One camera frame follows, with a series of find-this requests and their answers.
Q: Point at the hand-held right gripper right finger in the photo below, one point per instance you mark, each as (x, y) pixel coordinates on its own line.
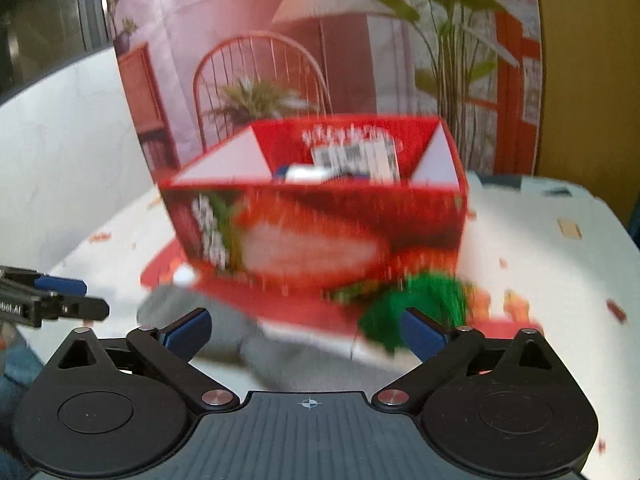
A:
(422, 335)

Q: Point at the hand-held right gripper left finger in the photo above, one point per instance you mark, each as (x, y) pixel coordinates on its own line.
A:
(187, 332)

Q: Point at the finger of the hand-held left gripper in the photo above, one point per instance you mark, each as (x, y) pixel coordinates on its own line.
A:
(62, 285)
(80, 308)

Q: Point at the green fluffy cloth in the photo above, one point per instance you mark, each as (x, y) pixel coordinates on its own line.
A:
(400, 300)

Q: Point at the grey cloth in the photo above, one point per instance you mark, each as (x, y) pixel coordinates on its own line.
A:
(300, 360)

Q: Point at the red cardboard box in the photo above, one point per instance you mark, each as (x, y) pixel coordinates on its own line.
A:
(320, 245)

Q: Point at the person's blue jeans leg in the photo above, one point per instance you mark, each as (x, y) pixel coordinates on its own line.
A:
(17, 375)

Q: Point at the white printed table cover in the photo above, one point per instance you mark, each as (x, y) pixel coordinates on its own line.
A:
(540, 270)

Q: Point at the white blue cloth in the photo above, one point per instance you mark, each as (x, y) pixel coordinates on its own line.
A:
(310, 174)

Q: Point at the dark window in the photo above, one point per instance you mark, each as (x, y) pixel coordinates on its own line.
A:
(35, 10)

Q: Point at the yellow wooden board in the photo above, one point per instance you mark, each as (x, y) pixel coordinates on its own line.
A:
(590, 85)

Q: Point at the printed room backdrop poster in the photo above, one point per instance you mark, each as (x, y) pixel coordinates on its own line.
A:
(250, 35)

